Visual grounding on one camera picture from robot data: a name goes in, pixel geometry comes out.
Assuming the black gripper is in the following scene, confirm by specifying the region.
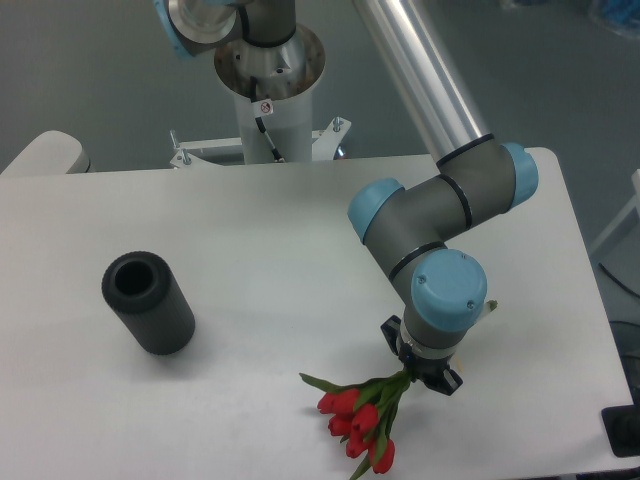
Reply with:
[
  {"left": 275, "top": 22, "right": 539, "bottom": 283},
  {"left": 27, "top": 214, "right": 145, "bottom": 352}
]
[{"left": 380, "top": 315, "right": 463, "bottom": 395}]

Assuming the red tulip bouquet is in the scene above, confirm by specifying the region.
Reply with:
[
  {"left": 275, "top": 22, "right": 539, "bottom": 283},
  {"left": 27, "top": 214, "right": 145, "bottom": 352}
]
[{"left": 299, "top": 299, "right": 499, "bottom": 480}]

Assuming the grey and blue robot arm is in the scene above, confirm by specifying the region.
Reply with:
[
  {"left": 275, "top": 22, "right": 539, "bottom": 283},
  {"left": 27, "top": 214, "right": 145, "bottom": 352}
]
[{"left": 155, "top": 1, "right": 539, "bottom": 395}]

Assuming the black ribbed cylindrical vase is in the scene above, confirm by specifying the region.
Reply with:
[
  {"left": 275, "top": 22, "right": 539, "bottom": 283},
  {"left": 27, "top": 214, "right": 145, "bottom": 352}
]
[{"left": 101, "top": 251, "right": 196, "bottom": 356}]

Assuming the black device at table corner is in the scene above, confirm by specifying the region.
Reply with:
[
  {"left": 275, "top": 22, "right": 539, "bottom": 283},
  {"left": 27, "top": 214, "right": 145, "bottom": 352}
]
[{"left": 601, "top": 405, "right": 639, "bottom": 458}]

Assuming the white furniture at right edge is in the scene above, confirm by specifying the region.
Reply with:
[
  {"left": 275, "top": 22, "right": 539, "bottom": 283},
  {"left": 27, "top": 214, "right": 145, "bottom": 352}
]
[{"left": 588, "top": 170, "right": 639, "bottom": 262}]

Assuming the blue item top right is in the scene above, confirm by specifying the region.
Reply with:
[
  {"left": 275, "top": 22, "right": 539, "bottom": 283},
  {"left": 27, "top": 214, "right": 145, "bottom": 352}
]
[{"left": 588, "top": 0, "right": 639, "bottom": 39}]

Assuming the white rounded chair edge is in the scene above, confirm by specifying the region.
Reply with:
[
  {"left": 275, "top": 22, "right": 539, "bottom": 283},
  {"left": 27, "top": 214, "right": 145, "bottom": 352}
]
[{"left": 1, "top": 130, "right": 94, "bottom": 178}]

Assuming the black cable on floor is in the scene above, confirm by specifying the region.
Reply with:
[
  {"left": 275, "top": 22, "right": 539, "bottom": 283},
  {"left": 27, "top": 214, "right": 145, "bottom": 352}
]
[{"left": 598, "top": 262, "right": 640, "bottom": 296}]

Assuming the white pedestal base frame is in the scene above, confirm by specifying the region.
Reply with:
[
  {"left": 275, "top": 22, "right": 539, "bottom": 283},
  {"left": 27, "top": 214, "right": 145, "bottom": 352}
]
[{"left": 169, "top": 116, "right": 352, "bottom": 169}]

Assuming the black cable on pedestal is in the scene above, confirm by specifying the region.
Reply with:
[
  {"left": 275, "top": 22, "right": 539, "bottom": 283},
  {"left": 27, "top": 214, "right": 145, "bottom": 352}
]
[{"left": 249, "top": 76, "right": 286, "bottom": 164}]

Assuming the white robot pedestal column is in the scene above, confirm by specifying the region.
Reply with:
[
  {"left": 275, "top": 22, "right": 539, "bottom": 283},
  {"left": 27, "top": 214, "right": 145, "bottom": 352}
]
[{"left": 214, "top": 24, "right": 326, "bottom": 163}]

